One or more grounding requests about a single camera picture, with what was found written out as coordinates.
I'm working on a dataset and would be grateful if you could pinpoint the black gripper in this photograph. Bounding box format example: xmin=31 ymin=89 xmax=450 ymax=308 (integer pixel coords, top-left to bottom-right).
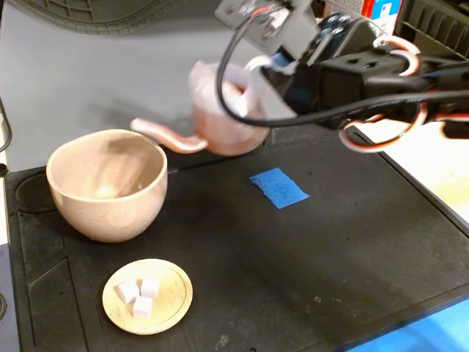
xmin=262 ymin=16 xmax=379 ymax=117

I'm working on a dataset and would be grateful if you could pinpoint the pink teapot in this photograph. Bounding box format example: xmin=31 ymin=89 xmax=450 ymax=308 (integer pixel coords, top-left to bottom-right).
xmin=130 ymin=60 xmax=273 ymax=157

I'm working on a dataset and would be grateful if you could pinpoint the small wrinkled blue tape patch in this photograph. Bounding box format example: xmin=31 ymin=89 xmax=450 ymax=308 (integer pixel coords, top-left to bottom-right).
xmin=248 ymin=166 xmax=311 ymax=210

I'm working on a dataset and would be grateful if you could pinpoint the red printed cardboard box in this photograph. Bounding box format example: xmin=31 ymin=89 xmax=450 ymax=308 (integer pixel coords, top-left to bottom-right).
xmin=361 ymin=0 xmax=404 ymax=20

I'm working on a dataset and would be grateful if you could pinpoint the black slotted plastic crate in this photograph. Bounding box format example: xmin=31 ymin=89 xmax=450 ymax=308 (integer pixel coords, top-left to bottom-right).
xmin=394 ymin=0 xmax=469 ymax=60

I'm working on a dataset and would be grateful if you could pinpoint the dark grey treaded rubber mat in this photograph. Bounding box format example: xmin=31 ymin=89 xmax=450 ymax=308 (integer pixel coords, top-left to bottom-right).
xmin=6 ymin=0 xmax=221 ymax=36

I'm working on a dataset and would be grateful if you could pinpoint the grey desk mat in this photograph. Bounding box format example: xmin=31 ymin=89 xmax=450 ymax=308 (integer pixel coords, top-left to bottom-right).
xmin=0 ymin=0 xmax=294 ymax=173

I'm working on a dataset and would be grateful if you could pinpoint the black rubber work mat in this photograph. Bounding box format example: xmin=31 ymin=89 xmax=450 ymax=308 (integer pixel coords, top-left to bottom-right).
xmin=3 ymin=126 xmax=469 ymax=352

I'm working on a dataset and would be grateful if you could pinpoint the beige speckled ceramic bowl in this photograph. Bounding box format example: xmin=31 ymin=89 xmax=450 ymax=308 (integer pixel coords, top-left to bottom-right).
xmin=45 ymin=128 xmax=169 ymax=244

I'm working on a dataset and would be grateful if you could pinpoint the white sugar cube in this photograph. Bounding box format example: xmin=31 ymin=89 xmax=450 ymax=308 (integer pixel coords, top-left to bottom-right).
xmin=139 ymin=276 xmax=160 ymax=299
xmin=116 ymin=280 xmax=141 ymax=306
xmin=132 ymin=296 xmax=154 ymax=320

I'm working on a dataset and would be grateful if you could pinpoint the round wooden plate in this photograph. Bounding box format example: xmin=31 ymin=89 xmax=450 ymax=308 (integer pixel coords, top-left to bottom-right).
xmin=102 ymin=258 xmax=194 ymax=336

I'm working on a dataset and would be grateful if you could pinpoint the long blue tape strip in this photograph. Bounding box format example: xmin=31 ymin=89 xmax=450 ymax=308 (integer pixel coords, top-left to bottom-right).
xmin=342 ymin=298 xmax=469 ymax=352

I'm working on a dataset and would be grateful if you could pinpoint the black camera cable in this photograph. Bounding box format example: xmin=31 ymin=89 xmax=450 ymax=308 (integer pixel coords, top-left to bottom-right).
xmin=215 ymin=14 xmax=469 ymax=128

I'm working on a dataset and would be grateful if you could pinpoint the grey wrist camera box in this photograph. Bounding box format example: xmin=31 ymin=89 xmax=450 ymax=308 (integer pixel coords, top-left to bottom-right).
xmin=214 ymin=0 xmax=317 ymax=56

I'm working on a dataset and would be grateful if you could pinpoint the red white black servo cable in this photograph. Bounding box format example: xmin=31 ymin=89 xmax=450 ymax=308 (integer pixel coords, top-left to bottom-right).
xmin=372 ymin=34 xmax=421 ymax=77
xmin=338 ymin=101 xmax=430 ymax=154

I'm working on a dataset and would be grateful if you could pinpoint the thin black cable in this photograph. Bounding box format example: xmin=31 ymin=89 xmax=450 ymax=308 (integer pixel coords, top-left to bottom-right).
xmin=0 ymin=95 xmax=14 ymax=154

